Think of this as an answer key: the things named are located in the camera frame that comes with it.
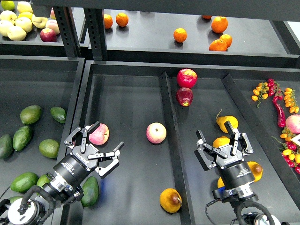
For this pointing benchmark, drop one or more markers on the pink apple left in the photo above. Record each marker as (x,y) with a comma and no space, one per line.
(100,135)

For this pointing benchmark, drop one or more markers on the dark red apple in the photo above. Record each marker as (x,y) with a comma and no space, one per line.
(184,96)

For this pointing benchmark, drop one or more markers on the large orange top right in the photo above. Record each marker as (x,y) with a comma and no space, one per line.
(219,24)

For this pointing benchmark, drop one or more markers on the dark green avocado bottom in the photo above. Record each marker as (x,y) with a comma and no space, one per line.
(14,198)

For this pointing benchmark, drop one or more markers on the orange behind post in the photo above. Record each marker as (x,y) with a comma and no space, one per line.
(108,21)

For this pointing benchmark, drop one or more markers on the bright red apple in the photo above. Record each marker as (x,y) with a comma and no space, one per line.
(187,78)

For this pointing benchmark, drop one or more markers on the black shelf post right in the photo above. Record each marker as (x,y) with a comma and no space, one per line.
(96,30)

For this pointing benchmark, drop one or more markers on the yellow pear right brown spot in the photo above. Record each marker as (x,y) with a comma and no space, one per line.
(256,169)

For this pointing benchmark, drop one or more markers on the pink apple centre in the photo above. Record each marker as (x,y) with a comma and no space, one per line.
(156,132)

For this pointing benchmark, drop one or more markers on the light green round avocado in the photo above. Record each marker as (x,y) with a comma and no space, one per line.
(49,148)

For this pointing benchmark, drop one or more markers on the light green avocado top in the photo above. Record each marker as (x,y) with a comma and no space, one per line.
(30,114)

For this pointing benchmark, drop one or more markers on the dark green avocado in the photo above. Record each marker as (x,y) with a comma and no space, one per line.
(59,114)
(14,198)

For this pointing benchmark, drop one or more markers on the yellow pear with stem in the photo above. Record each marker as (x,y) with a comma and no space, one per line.
(221,120)

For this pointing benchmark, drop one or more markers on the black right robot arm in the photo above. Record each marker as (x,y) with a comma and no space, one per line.
(245,205)

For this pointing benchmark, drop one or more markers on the pink apple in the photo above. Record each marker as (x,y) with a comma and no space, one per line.
(156,132)
(100,135)

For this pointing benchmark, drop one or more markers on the red apple on shelf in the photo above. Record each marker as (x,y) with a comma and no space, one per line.
(48,35)

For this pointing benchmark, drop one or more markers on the dark avocado left edge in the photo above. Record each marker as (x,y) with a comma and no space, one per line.
(6,146)

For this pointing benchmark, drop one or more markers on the white price label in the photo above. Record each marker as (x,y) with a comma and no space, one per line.
(296,140)

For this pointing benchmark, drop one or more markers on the red chili pepper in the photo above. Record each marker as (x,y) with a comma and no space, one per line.
(280,113)

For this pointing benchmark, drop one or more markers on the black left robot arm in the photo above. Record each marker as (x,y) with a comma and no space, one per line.
(39,203)

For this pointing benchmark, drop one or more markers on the black shelf post left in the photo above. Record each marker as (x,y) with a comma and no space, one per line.
(66,24)

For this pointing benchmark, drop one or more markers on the light green avocado lower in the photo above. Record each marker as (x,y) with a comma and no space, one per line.
(42,180)

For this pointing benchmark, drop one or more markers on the black tray divider right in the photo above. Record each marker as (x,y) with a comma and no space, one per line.
(261,131)

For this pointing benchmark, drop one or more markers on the small orange right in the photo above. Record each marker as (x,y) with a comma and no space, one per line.
(227,38)

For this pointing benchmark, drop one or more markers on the mixed cherry tomatoes pile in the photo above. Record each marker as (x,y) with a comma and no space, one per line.
(289,149)

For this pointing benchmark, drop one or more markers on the dark green avocado top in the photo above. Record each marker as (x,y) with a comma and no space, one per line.
(59,114)

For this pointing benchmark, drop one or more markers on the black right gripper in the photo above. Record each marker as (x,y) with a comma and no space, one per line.
(232,167)

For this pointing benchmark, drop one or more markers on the black shelf post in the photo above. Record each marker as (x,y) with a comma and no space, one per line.
(66,24)
(96,30)

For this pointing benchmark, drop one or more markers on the pale peach on shelf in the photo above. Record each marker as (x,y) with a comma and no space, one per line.
(52,24)

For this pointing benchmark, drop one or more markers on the orange cherry tomato bunch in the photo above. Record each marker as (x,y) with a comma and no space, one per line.
(260,93)

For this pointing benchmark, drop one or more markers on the red cherry tomato bunch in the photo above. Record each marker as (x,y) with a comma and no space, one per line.
(274,89)

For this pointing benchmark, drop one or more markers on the pink peach right edge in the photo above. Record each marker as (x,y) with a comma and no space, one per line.
(293,123)

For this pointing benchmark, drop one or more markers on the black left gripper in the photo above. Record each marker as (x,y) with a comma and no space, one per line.
(76,166)

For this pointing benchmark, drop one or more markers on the orange front right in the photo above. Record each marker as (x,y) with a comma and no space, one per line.
(218,45)

